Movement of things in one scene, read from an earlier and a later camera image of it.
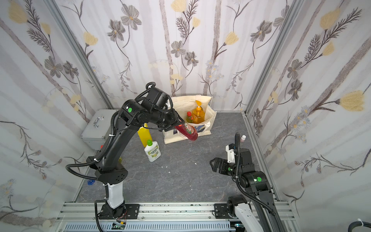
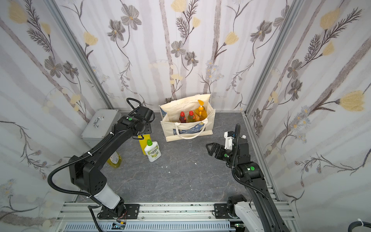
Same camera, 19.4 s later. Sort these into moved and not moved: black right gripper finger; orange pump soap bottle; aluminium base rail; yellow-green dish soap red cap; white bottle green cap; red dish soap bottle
Moved: red dish soap bottle; black right gripper finger
Not moved: white bottle green cap; aluminium base rail; orange pump soap bottle; yellow-green dish soap red cap
